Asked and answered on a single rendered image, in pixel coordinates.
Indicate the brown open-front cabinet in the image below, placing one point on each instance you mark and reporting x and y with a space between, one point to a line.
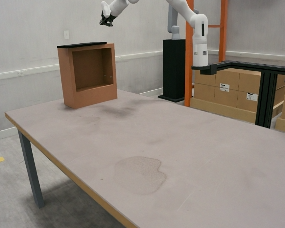
82 71

